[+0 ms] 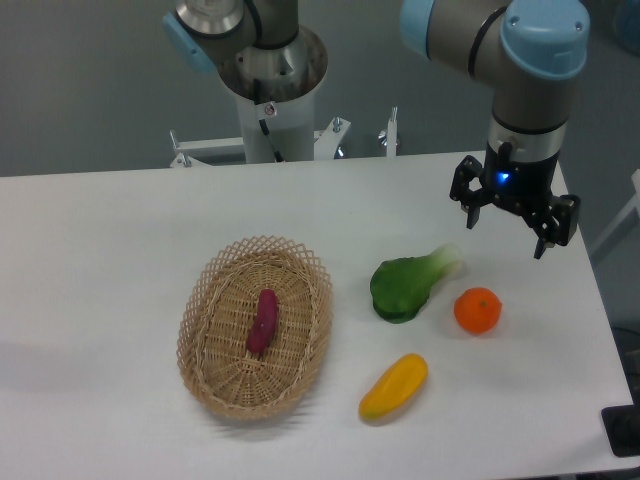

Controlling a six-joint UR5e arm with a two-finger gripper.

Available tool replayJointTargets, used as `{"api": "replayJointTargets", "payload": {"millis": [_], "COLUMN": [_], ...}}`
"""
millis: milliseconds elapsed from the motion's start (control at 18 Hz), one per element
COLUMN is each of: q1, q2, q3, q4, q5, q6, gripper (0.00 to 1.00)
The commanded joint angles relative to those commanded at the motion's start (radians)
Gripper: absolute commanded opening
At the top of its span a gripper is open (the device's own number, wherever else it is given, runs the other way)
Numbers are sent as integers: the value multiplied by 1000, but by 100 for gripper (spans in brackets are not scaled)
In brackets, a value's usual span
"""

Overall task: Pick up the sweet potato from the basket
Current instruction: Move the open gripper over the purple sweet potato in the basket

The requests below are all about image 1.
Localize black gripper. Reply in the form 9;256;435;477
449;145;581;259

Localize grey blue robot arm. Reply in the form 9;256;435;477
162;1;590;255

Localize black cable on pedestal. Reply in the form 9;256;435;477
252;78;284;164

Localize yellow mango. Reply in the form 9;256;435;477
358;353;429;422

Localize black device at table edge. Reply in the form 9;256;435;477
601;405;639;458

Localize green bok choy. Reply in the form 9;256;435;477
369;243;463;324

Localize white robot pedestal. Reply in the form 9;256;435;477
168;89;401;169

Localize oval wicker basket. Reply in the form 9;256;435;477
177;236;332;421

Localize orange mandarin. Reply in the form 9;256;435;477
454;287;503;335

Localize white metal frame right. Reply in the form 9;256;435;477
588;169;640;259

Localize purple sweet potato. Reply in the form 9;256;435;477
246;289;279;354

